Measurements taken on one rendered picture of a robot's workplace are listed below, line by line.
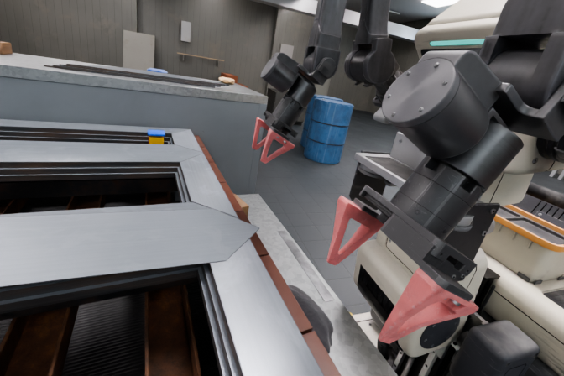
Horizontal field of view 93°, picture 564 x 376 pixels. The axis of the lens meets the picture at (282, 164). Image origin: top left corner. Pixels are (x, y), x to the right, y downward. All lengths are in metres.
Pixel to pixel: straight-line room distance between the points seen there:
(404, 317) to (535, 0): 0.27
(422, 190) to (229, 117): 1.20
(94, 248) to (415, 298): 0.48
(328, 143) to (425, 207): 3.67
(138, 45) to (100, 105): 9.46
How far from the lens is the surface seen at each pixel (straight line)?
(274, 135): 0.57
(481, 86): 0.26
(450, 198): 0.27
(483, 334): 0.78
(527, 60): 0.31
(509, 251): 0.93
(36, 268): 0.55
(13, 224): 0.67
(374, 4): 0.71
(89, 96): 1.34
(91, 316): 0.89
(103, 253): 0.55
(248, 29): 11.28
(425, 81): 0.23
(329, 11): 0.65
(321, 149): 3.93
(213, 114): 1.37
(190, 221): 0.61
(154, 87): 1.32
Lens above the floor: 1.19
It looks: 19 degrees down
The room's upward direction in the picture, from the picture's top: 10 degrees clockwise
